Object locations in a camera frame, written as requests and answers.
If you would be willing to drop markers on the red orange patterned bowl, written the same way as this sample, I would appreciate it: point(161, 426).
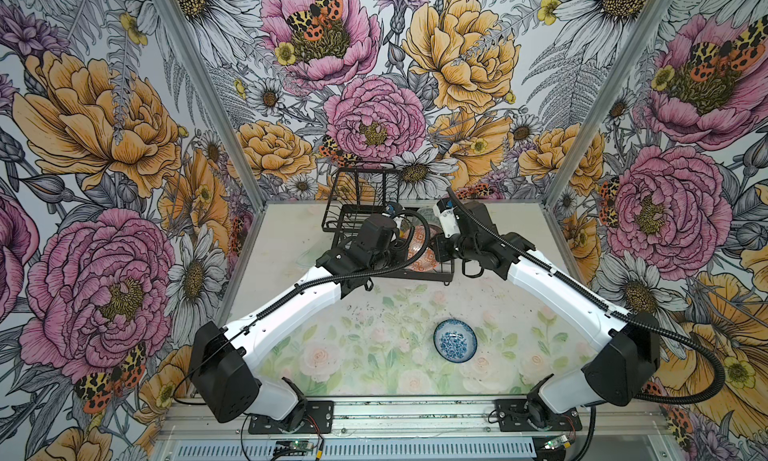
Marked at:
point(428, 260)

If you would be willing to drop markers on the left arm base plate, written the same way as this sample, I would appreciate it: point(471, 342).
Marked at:
point(310, 417)

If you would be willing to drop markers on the black wire dish rack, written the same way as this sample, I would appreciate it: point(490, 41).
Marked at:
point(359, 190)

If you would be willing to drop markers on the left green circuit board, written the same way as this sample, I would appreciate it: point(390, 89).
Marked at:
point(293, 448)

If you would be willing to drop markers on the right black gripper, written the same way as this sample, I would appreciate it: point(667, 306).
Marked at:
point(441, 244)

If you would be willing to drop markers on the aluminium front rail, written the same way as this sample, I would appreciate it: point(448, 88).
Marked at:
point(409, 417)

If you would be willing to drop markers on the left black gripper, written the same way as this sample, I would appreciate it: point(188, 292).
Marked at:
point(397, 249)

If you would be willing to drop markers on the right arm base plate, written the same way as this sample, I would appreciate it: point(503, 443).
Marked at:
point(518, 414)

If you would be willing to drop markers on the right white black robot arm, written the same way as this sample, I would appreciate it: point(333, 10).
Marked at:
point(627, 347)

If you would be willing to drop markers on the pink striped bowl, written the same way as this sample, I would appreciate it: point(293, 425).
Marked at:
point(417, 223)

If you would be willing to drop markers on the green circuit board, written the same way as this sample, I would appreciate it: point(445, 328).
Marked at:
point(293, 448)
point(556, 443)

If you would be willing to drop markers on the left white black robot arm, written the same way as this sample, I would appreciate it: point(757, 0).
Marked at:
point(225, 361)

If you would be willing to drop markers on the blue floral bowl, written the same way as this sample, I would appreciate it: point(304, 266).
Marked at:
point(455, 341)

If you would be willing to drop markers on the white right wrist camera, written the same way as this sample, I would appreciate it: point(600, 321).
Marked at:
point(444, 211)

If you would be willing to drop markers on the right green circuit board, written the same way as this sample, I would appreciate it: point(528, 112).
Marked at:
point(556, 443)

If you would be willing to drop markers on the green patterned bowl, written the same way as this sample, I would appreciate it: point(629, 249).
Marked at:
point(428, 212)

